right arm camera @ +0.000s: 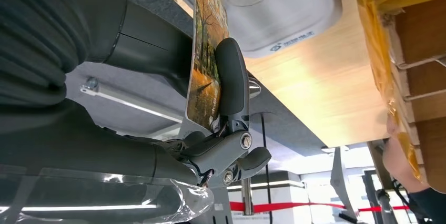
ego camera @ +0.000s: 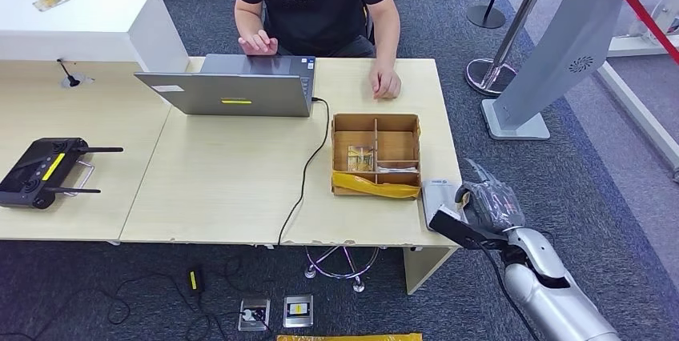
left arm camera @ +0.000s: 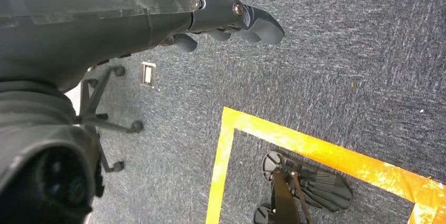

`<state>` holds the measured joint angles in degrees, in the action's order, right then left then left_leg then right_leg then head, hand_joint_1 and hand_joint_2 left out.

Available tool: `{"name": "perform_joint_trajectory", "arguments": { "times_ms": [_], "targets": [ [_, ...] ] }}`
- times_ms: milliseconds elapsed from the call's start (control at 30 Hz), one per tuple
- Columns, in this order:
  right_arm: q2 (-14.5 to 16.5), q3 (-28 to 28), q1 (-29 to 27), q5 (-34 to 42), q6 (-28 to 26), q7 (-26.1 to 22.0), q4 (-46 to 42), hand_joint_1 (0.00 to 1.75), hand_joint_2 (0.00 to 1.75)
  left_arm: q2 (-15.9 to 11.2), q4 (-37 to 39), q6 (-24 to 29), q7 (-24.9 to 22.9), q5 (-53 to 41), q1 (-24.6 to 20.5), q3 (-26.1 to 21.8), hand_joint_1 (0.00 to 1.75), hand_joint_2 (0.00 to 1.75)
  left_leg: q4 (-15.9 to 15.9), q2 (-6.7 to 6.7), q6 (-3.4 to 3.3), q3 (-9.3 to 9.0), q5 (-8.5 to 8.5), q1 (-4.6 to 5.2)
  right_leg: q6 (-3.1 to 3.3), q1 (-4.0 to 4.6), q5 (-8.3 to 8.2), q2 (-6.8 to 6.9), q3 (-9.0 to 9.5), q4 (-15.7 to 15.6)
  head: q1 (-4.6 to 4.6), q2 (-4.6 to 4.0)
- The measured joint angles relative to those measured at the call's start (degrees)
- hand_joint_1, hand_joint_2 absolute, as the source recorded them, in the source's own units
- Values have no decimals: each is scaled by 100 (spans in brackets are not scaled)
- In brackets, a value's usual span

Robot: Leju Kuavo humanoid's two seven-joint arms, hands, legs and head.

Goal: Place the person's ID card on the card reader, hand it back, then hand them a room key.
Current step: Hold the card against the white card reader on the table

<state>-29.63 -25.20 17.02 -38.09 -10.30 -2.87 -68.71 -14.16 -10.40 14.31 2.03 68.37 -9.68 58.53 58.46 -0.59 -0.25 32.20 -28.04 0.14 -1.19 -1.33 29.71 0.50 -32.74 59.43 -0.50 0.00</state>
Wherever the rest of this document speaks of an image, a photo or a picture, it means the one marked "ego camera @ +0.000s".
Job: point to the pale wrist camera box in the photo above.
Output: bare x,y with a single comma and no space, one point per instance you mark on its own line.
448,213

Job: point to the person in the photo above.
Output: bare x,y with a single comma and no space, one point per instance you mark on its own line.
313,15

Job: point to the gold patterned card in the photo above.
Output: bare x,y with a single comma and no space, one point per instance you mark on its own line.
360,159
53,0

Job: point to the grey kiosk stand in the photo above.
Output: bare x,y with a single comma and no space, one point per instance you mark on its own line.
560,52

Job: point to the black remote controller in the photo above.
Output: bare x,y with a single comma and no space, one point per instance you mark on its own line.
36,171

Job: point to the wooden divided box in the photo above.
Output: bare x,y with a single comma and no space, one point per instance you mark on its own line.
395,142

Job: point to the chrome stool base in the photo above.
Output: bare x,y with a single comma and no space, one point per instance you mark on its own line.
358,285

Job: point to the black camera bracket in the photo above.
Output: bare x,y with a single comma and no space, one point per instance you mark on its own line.
461,232

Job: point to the black power adapter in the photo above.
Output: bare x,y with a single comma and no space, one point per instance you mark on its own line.
194,280

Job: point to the white card stack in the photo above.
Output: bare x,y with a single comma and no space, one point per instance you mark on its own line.
397,170

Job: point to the grey laptop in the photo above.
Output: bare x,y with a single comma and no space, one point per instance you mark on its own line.
237,94

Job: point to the chrome stanchion post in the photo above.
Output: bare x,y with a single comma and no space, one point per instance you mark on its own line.
489,77

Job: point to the closed floor socket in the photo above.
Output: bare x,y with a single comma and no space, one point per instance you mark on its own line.
297,311

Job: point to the white card reader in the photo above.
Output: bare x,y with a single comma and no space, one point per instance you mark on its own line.
437,198

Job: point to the person's right hand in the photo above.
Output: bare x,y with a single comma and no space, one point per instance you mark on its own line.
259,44

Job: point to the person's left hand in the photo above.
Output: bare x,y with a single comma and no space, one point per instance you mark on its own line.
385,81

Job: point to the red barrier belt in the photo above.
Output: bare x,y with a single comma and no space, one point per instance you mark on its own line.
648,19

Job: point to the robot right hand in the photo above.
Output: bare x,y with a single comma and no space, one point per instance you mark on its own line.
493,206

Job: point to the white platform frame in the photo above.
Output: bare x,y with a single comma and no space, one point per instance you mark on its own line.
634,45

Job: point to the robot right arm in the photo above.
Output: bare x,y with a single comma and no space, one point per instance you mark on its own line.
551,296

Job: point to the person's right forearm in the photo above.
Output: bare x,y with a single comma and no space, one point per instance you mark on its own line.
247,19

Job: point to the person's left forearm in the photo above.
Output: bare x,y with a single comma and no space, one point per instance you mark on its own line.
388,31

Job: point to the light wooden desk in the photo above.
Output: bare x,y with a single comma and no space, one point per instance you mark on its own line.
79,116
228,179

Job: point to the white frame rail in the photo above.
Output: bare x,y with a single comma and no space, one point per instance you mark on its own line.
636,110

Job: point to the white counter cabinet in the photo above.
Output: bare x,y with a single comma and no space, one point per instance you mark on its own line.
79,26

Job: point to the wide yellow tape strip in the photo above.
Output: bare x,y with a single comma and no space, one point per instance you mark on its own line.
350,338

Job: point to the floor socket with plug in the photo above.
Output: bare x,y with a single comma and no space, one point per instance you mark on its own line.
253,314

